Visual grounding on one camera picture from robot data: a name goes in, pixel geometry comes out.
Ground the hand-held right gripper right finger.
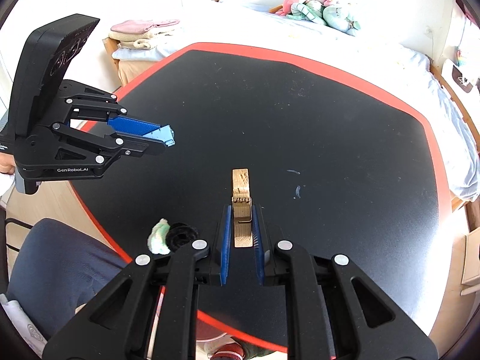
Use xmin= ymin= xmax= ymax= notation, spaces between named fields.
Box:
xmin=251 ymin=202 xmax=439 ymax=360

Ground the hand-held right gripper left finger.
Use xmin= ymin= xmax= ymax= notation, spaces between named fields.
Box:
xmin=41 ymin=204 xmax=233 ymax=360

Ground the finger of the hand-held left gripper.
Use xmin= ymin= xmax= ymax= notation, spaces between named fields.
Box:
xmin=56 ymin=79 xmax=171 ymax=139
xmin=52 ymin=122 xmax=167 ymax=166

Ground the wooden clothespin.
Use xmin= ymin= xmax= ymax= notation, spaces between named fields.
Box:
xmin=232 ymin=169 xmax=253 ymax=248

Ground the pink plastic basin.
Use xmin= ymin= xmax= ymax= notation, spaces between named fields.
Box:
xmin=197 ymin=331 xmax=231 ymax=343

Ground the black rolled sock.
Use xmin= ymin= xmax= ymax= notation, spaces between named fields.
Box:
xmin=167 ymin=223 xmax=198 ymax=252

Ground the cream folded towel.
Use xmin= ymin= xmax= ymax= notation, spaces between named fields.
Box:
xmin=109 ymin=26 xmax=177 ymax=50

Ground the pink folded towel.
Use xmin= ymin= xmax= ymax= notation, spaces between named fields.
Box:
xmin=111 ymin=19 xmax=181 ymax=34

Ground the person's right shoe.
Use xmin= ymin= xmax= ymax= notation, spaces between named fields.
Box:
xmin=204 ymin=339 xmax=278 ymax=360

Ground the person's left leg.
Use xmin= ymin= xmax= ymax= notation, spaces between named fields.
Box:
xmin=5 ymin=217 xmax=128 ymax=342

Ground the striped green plush toy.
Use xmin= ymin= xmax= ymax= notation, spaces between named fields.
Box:
xmin=290 ymin=3 xmax=327 ymax=26

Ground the pink plush toy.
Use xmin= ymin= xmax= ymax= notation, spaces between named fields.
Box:
xmin=275 ymin=0 xmax=314 ymax=17

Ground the person's white garment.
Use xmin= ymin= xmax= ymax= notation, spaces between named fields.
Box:
xmin=0 ymin=294 xmax=49 ymax=358

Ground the white drawer cabinet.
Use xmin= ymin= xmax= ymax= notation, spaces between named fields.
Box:
xmin=461 ymin=227 xmax=480 ymax=296

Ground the doll with pink hat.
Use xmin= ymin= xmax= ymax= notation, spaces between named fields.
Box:
xmin=305 ymin=0 xmax=340 ymax=16

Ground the white tote bag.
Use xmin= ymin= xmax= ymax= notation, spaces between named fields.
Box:
xmin=442 ymin=58 xmax=479 ymax=94

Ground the black chair frame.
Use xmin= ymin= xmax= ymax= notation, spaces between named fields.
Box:
xmin=4 ymin=217 xmax=34 ymax=252

